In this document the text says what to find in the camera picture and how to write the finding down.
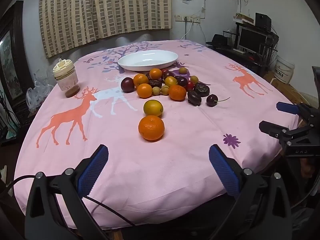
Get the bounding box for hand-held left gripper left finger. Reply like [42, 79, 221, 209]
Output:
[24, 144, 110, 240]

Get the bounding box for yellow lemon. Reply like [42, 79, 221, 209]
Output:
[143, 100, 164, 117]

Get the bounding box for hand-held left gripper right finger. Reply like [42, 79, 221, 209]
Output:
[207, 144, 292, 240]

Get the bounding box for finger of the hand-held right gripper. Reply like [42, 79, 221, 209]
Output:
[259, 120, 304, 143]
[276, 102, 316, 127]

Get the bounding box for clear plastic bags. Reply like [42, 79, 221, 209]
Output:
[26, 74, 54, 113]

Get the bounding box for striped beige curtain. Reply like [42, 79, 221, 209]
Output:
[39, 0, 173, 59]

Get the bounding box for black hat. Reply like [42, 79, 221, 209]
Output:
[206, 34, 229, 48]

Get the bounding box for plastic jar with cream lid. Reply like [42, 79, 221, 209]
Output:
[52, 58, 80, 98]

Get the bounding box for white plastic bucket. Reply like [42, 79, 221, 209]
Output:
[273, 55, 295, 84]

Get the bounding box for dark red cherry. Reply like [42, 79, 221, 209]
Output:
[206, 94, 230, 107]

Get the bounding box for computer monitor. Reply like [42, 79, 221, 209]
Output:
[237, 27, 268, 54]

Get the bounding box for black cable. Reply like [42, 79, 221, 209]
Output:
[0, 175, 135, 227]

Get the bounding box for white wall power strip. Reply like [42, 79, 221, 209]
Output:
[174, 14, 201, 23]

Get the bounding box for black speaker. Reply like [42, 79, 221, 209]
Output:
[255, 12, 272, 30]

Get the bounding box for yellow oval fruit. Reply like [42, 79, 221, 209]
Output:
[164, 76, 178, 87]

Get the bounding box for large dark purple plum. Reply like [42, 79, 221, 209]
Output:
[121, 77, 135, 93]

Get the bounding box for pink deer print tablecloth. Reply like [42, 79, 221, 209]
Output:
[14, 40, 299, 230]

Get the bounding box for black computer desk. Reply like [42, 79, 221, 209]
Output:
[206, 21, 279, 78]

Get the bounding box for flat cardboard box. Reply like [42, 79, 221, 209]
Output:
[234, 13, 256, 23]

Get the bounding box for white oval plate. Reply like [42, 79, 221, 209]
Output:
[118, 50, 178, 72]

